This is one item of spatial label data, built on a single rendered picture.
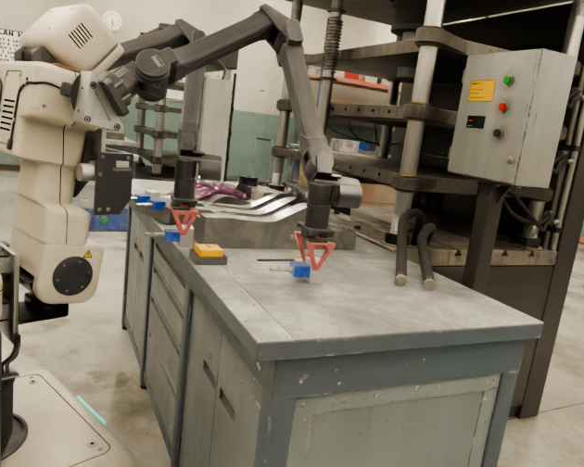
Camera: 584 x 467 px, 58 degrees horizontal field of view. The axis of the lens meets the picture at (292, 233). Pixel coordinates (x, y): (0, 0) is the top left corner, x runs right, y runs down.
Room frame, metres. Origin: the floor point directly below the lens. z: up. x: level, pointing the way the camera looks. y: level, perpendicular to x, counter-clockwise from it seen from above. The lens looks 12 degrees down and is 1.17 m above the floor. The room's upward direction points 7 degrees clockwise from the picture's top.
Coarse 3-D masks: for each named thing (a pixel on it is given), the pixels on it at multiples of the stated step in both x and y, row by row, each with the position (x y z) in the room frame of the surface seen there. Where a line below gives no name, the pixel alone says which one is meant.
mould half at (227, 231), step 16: (208, 208) 1.56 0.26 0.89; (224, 208) 1.62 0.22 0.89; (272, 208) 1.64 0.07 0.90; (288, 208) 1.60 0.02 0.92; (304, 208) 1.56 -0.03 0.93; (192, 224) 1.55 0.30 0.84; (208, 224) 1.43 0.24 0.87; (224, 224) 1.46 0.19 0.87; (240, 224) 1.48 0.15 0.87; (256, 224) 1.50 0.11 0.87; (272, 224) 1.52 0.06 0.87; (288, 224) 1.54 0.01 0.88; (336, 224) 1.74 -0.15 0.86; (208, 240) 1.44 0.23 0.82; (224, 240) 1.46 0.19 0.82; (240, 240) 1.48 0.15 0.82; (256, 240) 1.50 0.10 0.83; (272, 240) 1.52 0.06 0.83; (288, 240) 1.55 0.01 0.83; (304, 240) 1.57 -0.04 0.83; (336, 240) 1.62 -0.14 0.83; (352, 240) 1.64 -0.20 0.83
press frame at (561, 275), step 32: (480, 32) 2.80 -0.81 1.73; (512, 32) 2.61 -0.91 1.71; (544, 32) 2.45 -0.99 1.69; (448, 96) 3.04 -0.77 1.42; (576, 128) 2.21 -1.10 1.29; (448, 160) 2.95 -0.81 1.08; (576, 160) 2.17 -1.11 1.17; (576, 192) 2.19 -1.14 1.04; (512, 224) 2.49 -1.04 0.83; (576, 224) 2.21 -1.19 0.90; (544, 320) 2.18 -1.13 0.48; (544, 352) 2.20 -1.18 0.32; (544, 384) 2.22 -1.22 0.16
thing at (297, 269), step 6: (306, 258) 1.26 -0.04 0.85; (318, 258) 1.27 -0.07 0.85; (294, 264) 1.22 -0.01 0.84; (300, 264) 1.23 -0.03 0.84; (306, 264) 1.24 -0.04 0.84; (324, 264) 1.23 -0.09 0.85; (270, 270) 1.21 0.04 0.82; (276, 270) 1.21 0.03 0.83; (282, 270) 1.22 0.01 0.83; (288, 270) 1.22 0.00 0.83; (294, 270) 1.21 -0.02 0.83; (300, 270) 1.22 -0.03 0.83; (306, 270) 1.22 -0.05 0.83; (294, 276) 1.21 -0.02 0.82; (300, 276) 1.22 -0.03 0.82; (306, 276) 1.22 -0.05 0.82; (312, 276) 1.22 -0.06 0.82; (318, 276) 1.23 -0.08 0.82; (312, 282) 1.22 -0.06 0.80; (318, 282) 1.23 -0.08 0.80
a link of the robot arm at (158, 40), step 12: (180, 24) 1.72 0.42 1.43; (144, 36) 1.68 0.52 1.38; (156, 36) 1.68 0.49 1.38; (168, 36) 1.69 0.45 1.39; (180, 36) 1.70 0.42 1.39; (132, 48) 1.64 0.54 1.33; (144, 48) 1.65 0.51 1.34; (156, 48) 1.67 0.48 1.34; (120, 60) 1.62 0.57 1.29; (132, 60) 1.65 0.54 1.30
